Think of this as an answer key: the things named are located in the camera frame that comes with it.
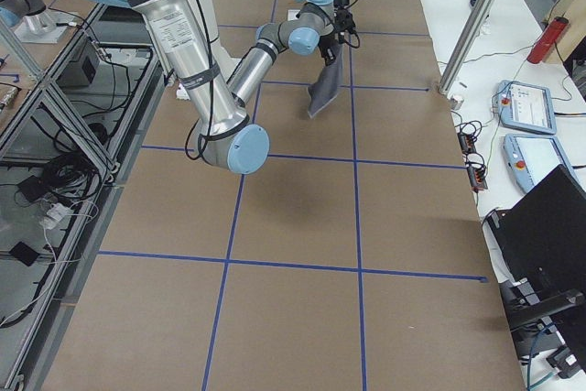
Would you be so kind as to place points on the red cylinder bottle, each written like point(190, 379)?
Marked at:
point(547, 39)

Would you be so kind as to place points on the small metal cylinder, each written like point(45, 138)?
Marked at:
point(456, 101)

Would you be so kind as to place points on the upper teach pendant tablet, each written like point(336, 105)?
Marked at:
point(525, 107)

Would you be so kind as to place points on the grey blue denim towel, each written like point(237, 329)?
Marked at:
point(326, 88)

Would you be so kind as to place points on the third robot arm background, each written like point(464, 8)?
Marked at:
point(31, 21)

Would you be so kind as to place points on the lower teach pendant tablet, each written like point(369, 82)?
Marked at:
point(531, 158)

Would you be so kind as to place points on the black monitor on stand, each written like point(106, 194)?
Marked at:
point(542, 240)

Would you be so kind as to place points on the teach pendant tablet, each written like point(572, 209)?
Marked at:
point(531, 158)
point(525, 107)

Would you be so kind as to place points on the aluminium frame post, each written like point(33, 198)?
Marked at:
point(464, 44)

